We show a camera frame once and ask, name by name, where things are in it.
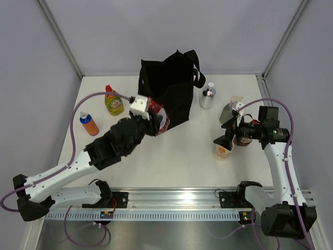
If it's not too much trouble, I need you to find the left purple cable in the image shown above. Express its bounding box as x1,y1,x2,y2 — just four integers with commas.
0,91,136,213

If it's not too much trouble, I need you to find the aluminium mounting rail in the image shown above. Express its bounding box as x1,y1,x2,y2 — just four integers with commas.
46,189,317,210

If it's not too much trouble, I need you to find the right aluminium frame post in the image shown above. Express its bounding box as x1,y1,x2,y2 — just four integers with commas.
261,0,313,78

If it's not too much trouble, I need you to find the aluminium frame post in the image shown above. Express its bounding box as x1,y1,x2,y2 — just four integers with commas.
261,0,313,78
36,0,84,80

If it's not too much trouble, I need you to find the cream lotion bottle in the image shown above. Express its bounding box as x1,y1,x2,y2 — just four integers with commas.
213,144,233,160

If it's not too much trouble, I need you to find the grey-green pump bottle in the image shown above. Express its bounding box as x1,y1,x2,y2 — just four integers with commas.
219,96,244,124

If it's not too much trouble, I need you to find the orange bottle blue cap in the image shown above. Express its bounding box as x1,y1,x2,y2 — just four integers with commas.
80,111,99,136

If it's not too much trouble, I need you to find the silver metal bottle white cap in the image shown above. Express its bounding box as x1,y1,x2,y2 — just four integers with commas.
199,82,216,109

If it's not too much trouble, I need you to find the yellow dish soap bottle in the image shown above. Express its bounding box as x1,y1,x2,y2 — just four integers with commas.
105,85,124,116

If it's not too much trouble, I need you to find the red bottle white label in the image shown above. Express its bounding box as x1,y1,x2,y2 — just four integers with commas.
149,99,170,134

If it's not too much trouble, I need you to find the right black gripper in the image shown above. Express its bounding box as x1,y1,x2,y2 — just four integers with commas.
214,115,263,151

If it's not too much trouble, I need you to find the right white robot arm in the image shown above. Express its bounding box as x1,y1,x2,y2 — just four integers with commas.
213,102,317,240

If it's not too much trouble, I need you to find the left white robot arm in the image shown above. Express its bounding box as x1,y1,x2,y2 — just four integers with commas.
13,95,169,221

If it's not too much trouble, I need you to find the dark red Fairy bottle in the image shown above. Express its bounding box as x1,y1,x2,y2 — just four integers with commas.
233,120,254,146

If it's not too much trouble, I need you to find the black canvas tote bag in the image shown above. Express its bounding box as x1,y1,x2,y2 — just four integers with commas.
138,50,206,130

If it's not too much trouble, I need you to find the left aluminium frame post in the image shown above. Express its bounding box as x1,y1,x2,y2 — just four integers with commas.
36,0,84,80

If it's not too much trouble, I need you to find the white slotted cable duct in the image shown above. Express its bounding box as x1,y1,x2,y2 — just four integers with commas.
46,210,240,221

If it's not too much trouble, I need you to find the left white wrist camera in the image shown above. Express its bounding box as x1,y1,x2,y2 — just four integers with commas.
130,95,151,120

